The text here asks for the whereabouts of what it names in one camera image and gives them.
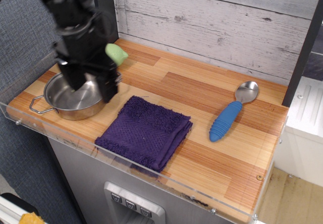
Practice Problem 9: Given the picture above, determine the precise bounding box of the yellow object bottom left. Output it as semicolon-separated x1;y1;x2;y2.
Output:
18;212;46;224

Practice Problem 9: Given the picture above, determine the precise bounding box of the green plastic lemon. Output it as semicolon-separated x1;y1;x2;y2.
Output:
105;43;128;66

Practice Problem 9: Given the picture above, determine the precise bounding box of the silver dispenser button panel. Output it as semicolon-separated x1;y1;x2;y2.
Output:
104;182;166;223

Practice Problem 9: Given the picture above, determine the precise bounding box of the grey toy fridge cabinet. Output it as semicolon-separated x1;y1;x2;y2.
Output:
46;136;243;224

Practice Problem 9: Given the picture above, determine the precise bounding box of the white toy sink unit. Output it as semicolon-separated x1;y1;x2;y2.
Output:
274;77;322;186

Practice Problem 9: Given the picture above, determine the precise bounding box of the right dark vertical post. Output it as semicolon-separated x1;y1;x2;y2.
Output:
282;0;322;107

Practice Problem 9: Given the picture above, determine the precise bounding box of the purple folded towel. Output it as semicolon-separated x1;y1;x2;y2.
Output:
95;96;192;173

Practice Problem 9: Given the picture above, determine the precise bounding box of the blue handled metal spoon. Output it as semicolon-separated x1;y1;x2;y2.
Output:
209;81;258;142

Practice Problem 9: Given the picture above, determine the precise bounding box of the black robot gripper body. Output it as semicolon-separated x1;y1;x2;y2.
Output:
53;12;117;75

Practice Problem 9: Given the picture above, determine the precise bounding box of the left dark vertical post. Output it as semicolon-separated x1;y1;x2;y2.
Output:
94;0;119;43

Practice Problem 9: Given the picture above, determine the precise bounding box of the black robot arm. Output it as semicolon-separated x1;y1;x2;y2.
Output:
42;0;118;103

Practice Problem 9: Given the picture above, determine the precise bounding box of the dark vertical post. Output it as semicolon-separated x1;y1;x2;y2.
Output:
282;0;322;107
94;0;119;43

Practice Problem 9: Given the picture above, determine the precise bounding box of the stainless steel pan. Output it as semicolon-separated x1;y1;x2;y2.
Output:
29;73;106;121

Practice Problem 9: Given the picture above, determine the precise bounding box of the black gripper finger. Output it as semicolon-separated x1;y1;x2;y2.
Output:
95;68;119;103
58;61;86;91

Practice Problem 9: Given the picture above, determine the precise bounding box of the clear acrylic table guard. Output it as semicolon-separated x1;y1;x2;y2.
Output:
1;102;278;223

